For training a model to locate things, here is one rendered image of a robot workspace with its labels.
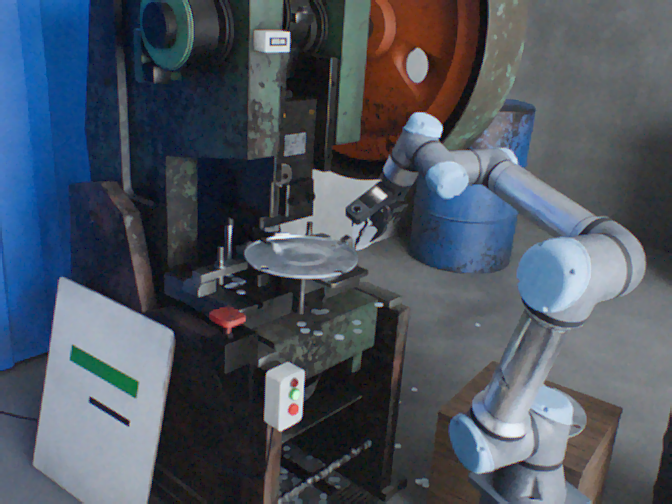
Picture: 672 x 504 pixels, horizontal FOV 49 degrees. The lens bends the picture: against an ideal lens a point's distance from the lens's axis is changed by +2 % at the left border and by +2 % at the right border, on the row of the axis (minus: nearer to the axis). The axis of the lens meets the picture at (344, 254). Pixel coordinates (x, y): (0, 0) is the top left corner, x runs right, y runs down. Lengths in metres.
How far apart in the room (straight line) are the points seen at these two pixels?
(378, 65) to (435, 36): 0.20
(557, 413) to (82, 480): 1.36
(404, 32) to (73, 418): 1.42
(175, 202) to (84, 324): 0.48
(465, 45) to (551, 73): 3.22
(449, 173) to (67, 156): 1.72
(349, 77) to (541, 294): 0.84
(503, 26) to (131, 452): 1.44
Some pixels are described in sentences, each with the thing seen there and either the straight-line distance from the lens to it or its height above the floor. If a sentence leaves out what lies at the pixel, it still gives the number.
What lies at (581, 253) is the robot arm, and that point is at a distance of 1.22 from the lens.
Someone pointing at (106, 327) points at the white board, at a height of 0.51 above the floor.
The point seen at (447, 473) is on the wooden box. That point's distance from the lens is 2.16.
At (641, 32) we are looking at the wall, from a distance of 4.85.
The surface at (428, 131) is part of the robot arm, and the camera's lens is 1.53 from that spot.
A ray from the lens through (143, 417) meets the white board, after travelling 2.04.
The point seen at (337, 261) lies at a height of 0.78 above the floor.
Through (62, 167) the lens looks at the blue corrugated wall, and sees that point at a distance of 2.85.
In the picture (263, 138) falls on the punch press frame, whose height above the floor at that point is 1.10.
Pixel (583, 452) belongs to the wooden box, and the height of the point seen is 0.35.
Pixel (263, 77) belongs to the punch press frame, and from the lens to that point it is 1.63.
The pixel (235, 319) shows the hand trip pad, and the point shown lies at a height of 0.76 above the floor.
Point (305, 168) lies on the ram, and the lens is 1.84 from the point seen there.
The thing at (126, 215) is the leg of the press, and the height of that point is 0.84.
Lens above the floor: 1.45
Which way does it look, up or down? 21 degrees down
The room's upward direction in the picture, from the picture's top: 4 degrees clockwise
